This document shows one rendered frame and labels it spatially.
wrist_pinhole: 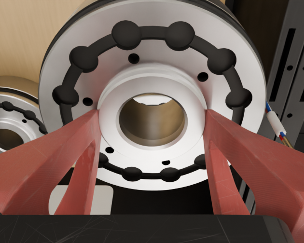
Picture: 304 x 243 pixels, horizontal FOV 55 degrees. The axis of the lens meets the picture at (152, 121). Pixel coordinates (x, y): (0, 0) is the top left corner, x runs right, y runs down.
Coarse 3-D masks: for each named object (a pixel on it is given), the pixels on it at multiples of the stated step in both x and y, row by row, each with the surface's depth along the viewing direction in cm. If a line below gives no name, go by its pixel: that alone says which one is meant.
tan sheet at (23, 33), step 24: (0, 0) 24; (24, 0) 24; (48, 0) 24; (72, 0) 24; (0, 24) 25; (24, 24) 25; (48, 24) 25; (0, 48) 26; (24, 48) 26; (0, 72) 28; (24, 72) 28
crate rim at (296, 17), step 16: (288, 0) 14; (288, 16) 15; (288, 32) 17; (272, 48) 16; (288, 48) 16; (272, 64) 16; (288, 64) 16; (272, 80) 17; (288, 80) 17; (272, 96) 19; (272, 128) 19; (240, 176) 22; (240, 192) 23
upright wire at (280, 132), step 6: (270, 108) 14; (270, 114) 13; (270, 120) 13; (276, 120) 13; (276, 126) 12; (282, 126) 12; (276, 132) 12; (282, 132) 12; (282, 138) 12; (288, 144) 12
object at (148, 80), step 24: (144, 72) 11; (168, 72) 12; (120, 96) 12; (168, 96) 12; (192, 96) 12; (120, 120) 13; (192, 120) 13; (120, 144) 13; (144, 144) 14; (168, 144) 14; (192, 144) 13
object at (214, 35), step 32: (128, 0) 10; (160, 0) 10; (64, 32) 11; (96, 32) 11; (128, 32) 11; (160, 32) 11; (192, 32) 11; (224, 32) 11; (64, 64) 12; (96, 64) 12; (128, 64) 12; (160, 64) 12; (192, 64) 12; (224, 64) 12; (256, 64) 12; (64, 96) 13; (96, 96) 13; (224, 96) 12; (256, 96) 12; (256, 128) 13; (128, 160) 15; (192, 160) 15
